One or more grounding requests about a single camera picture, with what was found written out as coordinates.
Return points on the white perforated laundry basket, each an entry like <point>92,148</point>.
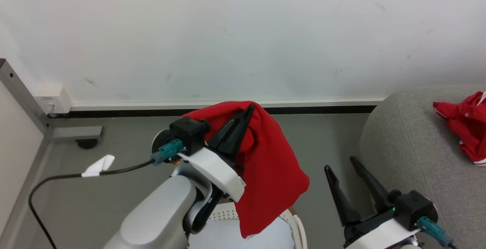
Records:
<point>298,228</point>

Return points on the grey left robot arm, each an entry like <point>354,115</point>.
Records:
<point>159,213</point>

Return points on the black caster foot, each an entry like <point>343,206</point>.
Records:
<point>87,143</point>

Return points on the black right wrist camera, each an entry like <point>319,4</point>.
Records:
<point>414,209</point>

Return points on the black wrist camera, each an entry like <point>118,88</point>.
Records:
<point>414,209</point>
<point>188,133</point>

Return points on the grey metal frame post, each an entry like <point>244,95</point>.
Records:
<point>22,93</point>

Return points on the white and black baseboard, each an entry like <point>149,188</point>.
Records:
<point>152,108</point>

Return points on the white wall socket box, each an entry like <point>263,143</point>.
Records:
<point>55,98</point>

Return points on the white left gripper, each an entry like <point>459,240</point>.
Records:
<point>214,169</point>

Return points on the teal left camera connector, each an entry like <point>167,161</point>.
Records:
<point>169,151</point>

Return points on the red garment with white stripes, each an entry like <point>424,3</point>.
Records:
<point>469,123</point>

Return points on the teal camera connector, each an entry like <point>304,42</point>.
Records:
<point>431,228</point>
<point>169,151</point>

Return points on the teal right camera connector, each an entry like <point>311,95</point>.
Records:
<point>431,228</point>

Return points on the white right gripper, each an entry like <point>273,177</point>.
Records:
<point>374,234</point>

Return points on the grey fabric sofa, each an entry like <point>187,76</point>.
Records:
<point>410,135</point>

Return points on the beige partition panel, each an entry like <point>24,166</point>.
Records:
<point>15,146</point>

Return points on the plain red garment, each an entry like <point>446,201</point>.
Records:
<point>271,165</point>

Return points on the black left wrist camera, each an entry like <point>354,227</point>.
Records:
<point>188,133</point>

